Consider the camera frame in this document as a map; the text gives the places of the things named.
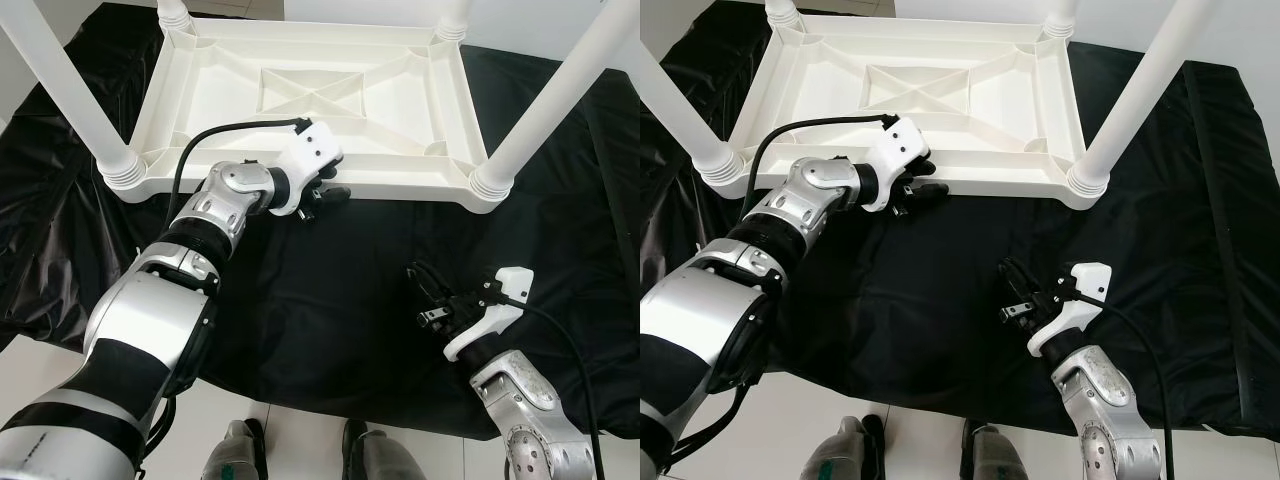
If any black table cloth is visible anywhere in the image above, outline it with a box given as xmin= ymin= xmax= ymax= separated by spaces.
xmin=0 ymin=0 xmax=641 ymax=441
xmin=640 ymin=0 xmax=1280 ymax=441

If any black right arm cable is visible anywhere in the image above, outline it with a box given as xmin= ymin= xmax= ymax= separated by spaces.
xmin=500 ymin=295 xmax=601 ymax=480
xmin=1080 ymin=290 xmax=1171 ymax=480

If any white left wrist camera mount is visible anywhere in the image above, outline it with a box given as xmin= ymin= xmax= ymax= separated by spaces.
xmin=865 ymin=115 xmax=926 ymax=213
xmin=270 ymin=118 xmax=344 ymax=216

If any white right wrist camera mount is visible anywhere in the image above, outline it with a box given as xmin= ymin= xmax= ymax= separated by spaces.
xmin=1028 ymin=262 xmax=1113 ymax=356
xmin=443 ymin=267 xmax=534 ymax=361

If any grey robot foot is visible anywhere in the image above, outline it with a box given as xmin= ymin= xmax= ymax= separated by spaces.
xmin=200 ymin=420 xmax=266 ymax=480
xmin=810 ymin=415 xmax=886 ymax=480
xmin=342 ymin=420 xmax=426 ymax=480
xmin=960 ymin=418 xmax=1031 ymax=480

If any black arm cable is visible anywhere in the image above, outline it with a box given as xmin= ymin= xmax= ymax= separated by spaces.
xmin=500 ymin=295 xmax=601 ymax=480
xmin=750 ymin=113 xmax=896 ymax=216
xmin=172 ymin=118 xmax=311 ymax=236
xmin=1080 ymin=290 xmax=1171 ymax=480

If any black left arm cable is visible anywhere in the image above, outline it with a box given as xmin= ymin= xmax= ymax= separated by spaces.
xmin=750 ymin=113 xmax=896 ymax=216
xmin=172 ymin=118 xmax=311 ymax=236

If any grey left robot foot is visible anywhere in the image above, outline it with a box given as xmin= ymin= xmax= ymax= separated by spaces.
xmin=200 ymin=420 xmax=266 ymax=480
xmin=810 ymin=415 xmax=886 ymax=480

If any grey right robot foot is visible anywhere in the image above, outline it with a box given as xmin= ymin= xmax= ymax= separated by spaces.
xmin=960 ymin=418 xmax=1031 ymax=480
xmin=342 ymin=420 xmax=426 ymax=480

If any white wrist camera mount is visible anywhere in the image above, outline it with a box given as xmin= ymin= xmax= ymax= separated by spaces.
xmin=270 ymin=118 xmax=344 ymax=216
xmin=1028 ymin=262 xmax=1113 ymax=356
xmin=443 ymin=267 xmax=534 ymax=361
xmin=865 ymin=115 xmax=926 ymax=213

